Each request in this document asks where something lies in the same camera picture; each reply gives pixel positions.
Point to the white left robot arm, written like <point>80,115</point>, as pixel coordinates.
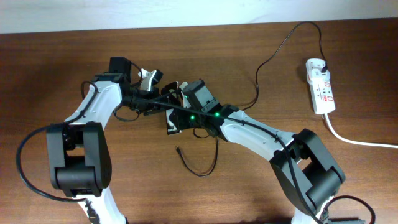
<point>79,160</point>

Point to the white USB charger plug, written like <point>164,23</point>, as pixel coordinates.
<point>317,70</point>

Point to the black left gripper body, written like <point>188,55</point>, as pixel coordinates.
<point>144,100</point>

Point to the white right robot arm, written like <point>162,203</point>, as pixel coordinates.
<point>307,172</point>

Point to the black Galaxy smartphone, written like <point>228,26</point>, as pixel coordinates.
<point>172,122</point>

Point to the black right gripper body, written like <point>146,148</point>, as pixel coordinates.
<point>189,118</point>

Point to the white power strip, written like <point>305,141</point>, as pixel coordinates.
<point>322,97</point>

